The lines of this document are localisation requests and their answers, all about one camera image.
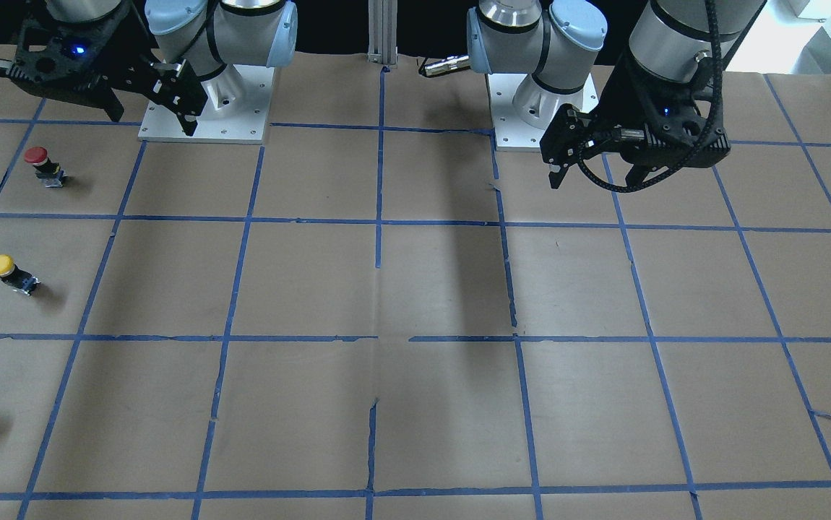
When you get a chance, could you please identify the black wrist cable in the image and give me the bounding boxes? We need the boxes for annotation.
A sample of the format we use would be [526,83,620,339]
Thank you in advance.
[576,0,725,194]

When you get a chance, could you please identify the red push button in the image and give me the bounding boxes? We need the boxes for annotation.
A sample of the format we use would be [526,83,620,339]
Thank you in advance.
[23,146,69,188]

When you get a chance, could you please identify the yellow push button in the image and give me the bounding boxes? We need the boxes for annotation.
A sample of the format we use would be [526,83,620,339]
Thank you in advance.
[0,254,40,296]

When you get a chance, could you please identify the aluminium frame post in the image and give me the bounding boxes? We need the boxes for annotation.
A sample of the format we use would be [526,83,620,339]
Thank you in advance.
[367,0,398,69]

